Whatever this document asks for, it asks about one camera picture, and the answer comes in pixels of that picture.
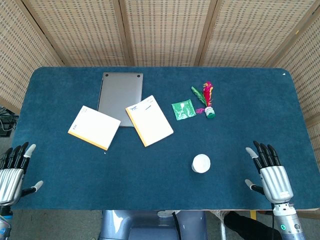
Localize blue-grey robot torso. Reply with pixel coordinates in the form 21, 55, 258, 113
99, 209, 209, 240

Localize black cables on floor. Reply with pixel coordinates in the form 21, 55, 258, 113
0, 106, 19, 137

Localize white paper cup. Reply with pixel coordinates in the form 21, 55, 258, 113
191, 153, 211, 174

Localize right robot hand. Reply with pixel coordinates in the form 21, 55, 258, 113
244, 140, 295, 204

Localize green plastic packet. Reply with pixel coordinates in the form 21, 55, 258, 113
171, 99, 196, 121

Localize colourful feather shuttlecock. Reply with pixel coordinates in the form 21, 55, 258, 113
191, 80, 217, 120

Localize woven bamboo folding screen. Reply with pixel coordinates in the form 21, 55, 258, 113
0, 0, 320, 161

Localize blue felt table cover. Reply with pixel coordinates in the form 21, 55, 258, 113
11, 66, 316, 211

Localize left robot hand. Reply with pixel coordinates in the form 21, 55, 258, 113
0, 141, 44, 207

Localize white notebook with orange spine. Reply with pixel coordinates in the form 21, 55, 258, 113
125, 94, 174, 148

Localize grey closed laptop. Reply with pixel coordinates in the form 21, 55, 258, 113
97, 71, 144, 128

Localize white book with orange edge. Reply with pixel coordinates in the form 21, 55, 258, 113
67, 105, 122, 151

